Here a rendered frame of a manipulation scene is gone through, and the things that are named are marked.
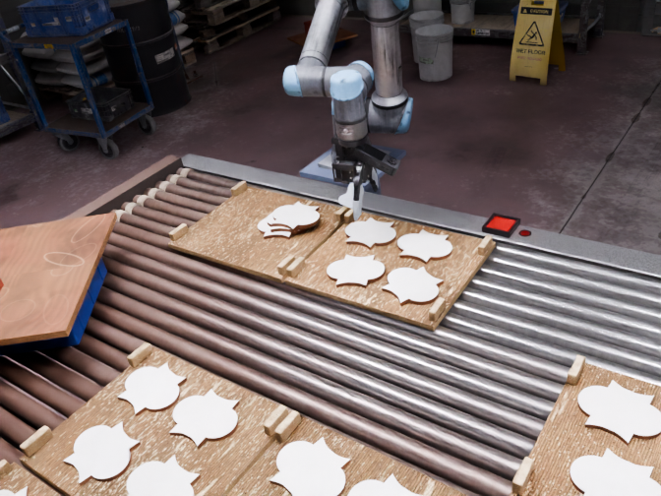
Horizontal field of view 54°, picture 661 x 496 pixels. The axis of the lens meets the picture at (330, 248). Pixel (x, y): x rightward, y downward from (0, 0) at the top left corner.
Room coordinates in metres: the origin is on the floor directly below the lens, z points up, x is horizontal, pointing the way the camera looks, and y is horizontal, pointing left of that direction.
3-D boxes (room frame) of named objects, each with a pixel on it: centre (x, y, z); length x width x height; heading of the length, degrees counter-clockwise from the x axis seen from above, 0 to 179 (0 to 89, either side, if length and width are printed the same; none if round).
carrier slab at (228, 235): (1.58, 0.18, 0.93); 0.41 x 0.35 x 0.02; 51
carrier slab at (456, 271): (1.32, -0.14, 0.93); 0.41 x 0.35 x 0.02; 51
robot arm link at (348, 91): (1.47, -0.10, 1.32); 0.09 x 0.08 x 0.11; 161
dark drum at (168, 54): (5.42, 1.26, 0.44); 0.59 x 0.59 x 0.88
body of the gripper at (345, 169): (1.47, -0.09, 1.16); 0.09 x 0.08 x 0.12; 62
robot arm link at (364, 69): (1.56, -0.11, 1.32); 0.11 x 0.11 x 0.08; 71
